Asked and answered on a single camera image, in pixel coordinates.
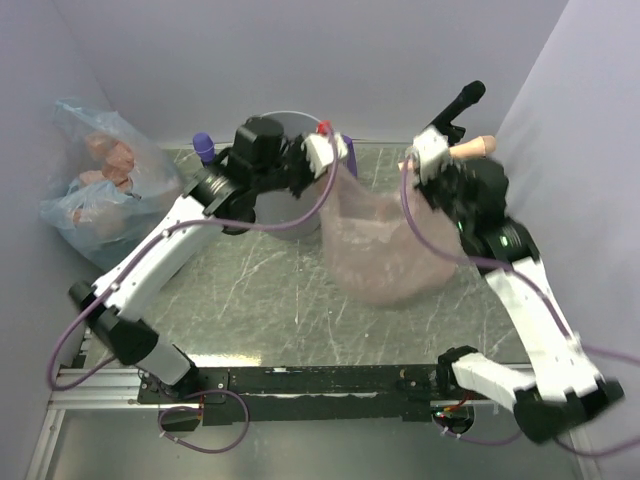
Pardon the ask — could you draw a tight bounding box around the black microphone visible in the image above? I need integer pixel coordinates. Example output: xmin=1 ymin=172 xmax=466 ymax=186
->
xmin=429 ymin=80 xmax=486 ymax=138

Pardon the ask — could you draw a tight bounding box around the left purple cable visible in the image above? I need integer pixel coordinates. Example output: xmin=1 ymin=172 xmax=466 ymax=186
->
xmin=47 ymin=134 xmax=339 ymax=392

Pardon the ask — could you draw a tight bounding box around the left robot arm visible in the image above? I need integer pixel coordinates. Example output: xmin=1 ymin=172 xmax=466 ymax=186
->
xmin=69 ymin=116 xmax=348 ymax=402

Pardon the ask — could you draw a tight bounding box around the blue bag of pink bags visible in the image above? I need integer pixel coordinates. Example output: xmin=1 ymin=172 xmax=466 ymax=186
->
xmin=39 ymin=99 xmax=183 ymax=271

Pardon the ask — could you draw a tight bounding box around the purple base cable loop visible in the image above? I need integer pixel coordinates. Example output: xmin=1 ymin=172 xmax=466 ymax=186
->
xmin=157 ymin=388 xmax=254 ymax=455

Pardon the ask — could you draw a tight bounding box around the purple metronome box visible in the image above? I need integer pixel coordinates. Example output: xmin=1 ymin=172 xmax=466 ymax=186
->
xmin=342 ymin=135 xmax=358 ymax=178

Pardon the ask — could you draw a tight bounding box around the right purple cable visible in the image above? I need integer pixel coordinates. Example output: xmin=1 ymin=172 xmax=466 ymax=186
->
xmin=399 ymin=154 xmax=640 ymax=459

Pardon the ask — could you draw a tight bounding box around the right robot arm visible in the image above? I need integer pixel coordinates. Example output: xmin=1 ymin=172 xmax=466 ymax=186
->
xmin=411 ymin=155 xmax=624 ymax=444

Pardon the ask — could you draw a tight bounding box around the purple microphone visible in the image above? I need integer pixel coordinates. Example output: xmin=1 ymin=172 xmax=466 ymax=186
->
xmin=192 ymin=132 xmax=216 ymax=166

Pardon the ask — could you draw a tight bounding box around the beige microphone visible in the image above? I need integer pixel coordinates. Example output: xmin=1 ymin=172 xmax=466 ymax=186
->
xmin=398 ymin=135 xmax=497 ymax=171

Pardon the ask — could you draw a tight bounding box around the aluminium frame rail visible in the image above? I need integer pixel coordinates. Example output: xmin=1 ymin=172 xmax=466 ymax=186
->
xmin=26 ymin=368 xmax=141 ymax=480

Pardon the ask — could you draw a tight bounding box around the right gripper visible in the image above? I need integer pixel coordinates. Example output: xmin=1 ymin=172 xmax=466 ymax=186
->
xmin=412 ymin=157 xmax=474 ymax=230

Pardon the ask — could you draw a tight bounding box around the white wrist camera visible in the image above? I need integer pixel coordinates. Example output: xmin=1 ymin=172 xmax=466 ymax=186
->
xmin=407 ymin=126 xmax=453 ymax=184
xmin=303 ymin=121 xmax=349 ymax=178

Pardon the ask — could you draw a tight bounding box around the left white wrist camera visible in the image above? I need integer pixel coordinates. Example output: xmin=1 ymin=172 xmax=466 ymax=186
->
xmin=303 ymin=121 xmax=349 ymax=178

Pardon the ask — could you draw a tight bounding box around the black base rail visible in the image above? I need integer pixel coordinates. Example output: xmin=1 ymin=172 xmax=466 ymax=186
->
xmin=137 ymin=363 xmax=481 ymax=426

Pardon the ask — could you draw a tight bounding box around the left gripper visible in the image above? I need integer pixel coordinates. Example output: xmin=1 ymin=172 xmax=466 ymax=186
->
xmin=254 ymin=132 xmax=329 ymax=198

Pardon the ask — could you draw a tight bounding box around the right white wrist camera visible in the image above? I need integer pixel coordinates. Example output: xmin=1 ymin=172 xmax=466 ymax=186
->
xmin=407 ymin=126 xmax=453 ymax=184

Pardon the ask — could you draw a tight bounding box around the pink plastic trash bag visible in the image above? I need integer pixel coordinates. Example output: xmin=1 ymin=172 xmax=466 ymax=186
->
xmin=320 ymin=166 xmax=456 ymax=306

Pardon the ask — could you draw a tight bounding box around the grey plastic trash bin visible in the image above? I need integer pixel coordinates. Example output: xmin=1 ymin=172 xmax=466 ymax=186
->
xmin=255 ymin=111 xmax=335 ymax=241

